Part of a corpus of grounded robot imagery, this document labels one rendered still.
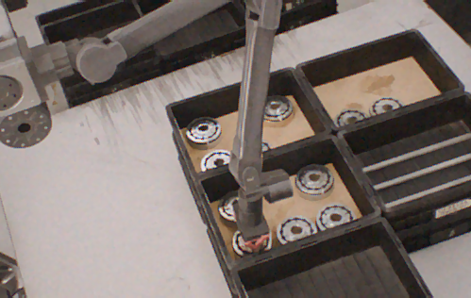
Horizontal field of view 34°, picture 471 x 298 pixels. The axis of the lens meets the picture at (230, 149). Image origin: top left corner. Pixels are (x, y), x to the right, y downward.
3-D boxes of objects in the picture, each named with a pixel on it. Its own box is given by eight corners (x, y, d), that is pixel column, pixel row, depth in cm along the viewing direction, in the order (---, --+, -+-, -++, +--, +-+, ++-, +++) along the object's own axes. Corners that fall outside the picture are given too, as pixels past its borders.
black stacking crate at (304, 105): (199, 206, 209) (193, 178, 201) (171, 133, 229) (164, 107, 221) (333, 161, 215) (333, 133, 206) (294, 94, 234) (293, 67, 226)
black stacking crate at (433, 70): (334, 160, 215) (334, 133, 206) (295, 94, 235) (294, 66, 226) (462, 119, 220) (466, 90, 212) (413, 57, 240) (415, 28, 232)
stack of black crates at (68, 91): (85, 150, 321) (56, 70, 288) (68, 106, 341) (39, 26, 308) (175, 118, 329) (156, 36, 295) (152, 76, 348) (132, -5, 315)
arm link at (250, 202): (234, 183, 178) (243, 202, 175) (261, 174, 179) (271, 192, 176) (235, 201, 183) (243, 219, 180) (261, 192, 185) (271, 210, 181)
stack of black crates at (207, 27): (175, 116, 329) (160, 57, 304) (152, 75, 348) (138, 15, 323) (260, 85, 336) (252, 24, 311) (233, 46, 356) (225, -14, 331)
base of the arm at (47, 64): (33, 79, 163) (16, 35, 154) (70, 67, 164) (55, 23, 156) (42, 104, 157) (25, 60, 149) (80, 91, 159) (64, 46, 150)
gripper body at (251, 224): (257, 202, 191) (257, 184, 185) (270, 235, 184) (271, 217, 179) (231, 209, 190) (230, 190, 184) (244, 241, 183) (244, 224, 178)
